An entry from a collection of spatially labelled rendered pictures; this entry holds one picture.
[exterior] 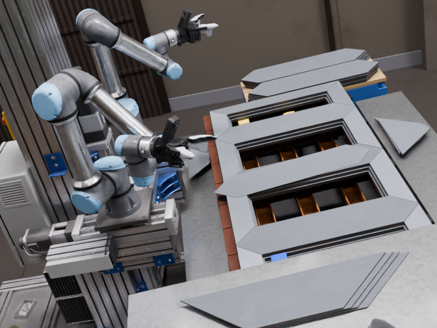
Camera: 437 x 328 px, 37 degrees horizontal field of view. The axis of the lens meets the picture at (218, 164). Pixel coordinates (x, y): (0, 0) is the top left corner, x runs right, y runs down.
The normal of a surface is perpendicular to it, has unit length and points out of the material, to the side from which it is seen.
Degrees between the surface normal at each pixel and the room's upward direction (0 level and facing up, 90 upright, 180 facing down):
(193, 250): 0
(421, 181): 0
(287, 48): 90
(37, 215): 90
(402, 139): 0
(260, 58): 90
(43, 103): 82
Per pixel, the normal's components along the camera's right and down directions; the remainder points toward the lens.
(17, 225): 0.00, 0.53
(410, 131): -0.21, -0.83
